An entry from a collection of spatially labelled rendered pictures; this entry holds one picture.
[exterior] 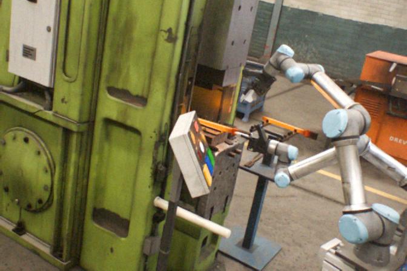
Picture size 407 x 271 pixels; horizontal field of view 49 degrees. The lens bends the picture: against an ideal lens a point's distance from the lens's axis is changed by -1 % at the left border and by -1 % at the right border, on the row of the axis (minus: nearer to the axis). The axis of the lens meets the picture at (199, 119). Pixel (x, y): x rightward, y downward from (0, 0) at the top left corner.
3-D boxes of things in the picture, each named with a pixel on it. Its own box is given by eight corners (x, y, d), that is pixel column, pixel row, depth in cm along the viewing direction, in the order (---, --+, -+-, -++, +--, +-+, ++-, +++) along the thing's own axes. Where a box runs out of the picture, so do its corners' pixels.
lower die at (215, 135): (226, 140, 268) (229, 127, 266) (210, 149, 251) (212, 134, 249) (168, 119, 287) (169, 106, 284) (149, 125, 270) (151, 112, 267)
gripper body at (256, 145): (244, 149, 250) (264, 156, 245) (248, 135, 248) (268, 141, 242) (251, 146, 257) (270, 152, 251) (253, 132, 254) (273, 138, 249)
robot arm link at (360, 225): (387, 239, 178) (363, 106, 187) (362, 246, 170) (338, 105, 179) (363, 239, 188) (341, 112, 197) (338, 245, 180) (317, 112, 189)
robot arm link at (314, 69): (387, 120, 190) (320, 57, 222) (370, 121, 184) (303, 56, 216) (373, 141, 196) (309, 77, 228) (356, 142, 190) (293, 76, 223)
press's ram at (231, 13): (251, 64, 266) (266, -5, 254) (221, 70, 233) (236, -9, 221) (191, 48, 284) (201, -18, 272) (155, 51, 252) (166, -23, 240)
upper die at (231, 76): (238, 82, 257) (241, 66, 255) (221, 87, 241) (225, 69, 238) (176, 64, 276) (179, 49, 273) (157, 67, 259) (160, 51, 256)
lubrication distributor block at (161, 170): (165, 185, 241) (168, 161, 237) (158, 189, 236) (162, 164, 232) (159, 182, 243) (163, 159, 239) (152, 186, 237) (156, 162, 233)
